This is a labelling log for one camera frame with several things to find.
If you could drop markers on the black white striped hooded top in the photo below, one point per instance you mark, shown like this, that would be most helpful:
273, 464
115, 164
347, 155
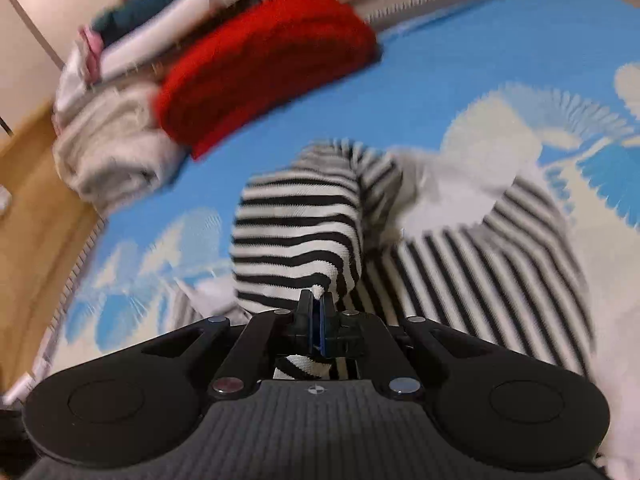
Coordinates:
401, 234

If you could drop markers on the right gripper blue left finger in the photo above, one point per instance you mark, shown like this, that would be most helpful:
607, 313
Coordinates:
267, 337

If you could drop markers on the blue white patterned bed sheet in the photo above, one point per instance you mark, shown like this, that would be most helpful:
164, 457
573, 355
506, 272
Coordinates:
479, 90

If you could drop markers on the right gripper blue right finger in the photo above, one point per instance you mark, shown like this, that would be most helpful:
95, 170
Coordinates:
364, 349

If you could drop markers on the red knitted folded blanket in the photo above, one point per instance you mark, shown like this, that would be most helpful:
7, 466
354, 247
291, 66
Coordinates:
264, 57

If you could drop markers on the white folded bedding stack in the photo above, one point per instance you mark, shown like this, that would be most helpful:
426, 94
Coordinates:
91, 64

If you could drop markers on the cream folded fleece blanket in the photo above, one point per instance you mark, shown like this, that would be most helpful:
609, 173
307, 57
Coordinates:
114, 151

